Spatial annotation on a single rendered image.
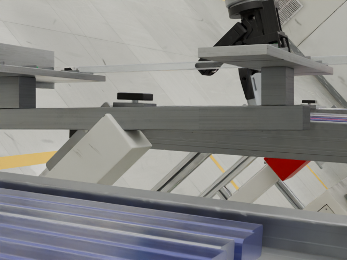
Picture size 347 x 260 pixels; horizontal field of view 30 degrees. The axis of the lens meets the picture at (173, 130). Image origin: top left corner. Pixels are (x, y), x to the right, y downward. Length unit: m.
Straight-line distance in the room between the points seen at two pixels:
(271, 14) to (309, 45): 8.94
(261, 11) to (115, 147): 0.42
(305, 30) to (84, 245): 9.94
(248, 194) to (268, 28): 1.10
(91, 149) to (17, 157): 1.47
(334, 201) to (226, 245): 2.32
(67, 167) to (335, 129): 0.41
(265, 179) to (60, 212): 1.92
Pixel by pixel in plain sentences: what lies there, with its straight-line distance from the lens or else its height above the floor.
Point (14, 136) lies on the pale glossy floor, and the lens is 2.40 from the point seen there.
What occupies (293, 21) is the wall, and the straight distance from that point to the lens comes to 10.16.
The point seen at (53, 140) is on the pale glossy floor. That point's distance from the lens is 2.57.
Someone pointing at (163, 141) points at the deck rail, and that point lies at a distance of 1.10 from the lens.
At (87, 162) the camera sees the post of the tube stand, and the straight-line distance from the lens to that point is 0.86.
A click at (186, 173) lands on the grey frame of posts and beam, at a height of 0.50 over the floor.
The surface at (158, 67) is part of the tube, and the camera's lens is 0.96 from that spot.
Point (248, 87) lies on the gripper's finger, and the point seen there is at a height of 0.94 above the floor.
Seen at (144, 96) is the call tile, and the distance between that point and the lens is 1.09.
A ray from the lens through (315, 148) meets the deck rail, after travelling 1.02.
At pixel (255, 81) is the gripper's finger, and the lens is 1.12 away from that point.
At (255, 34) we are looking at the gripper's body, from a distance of 1.14.
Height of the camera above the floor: 1.16
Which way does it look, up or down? 19 degrees down
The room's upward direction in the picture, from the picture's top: 46 degrees clockwise
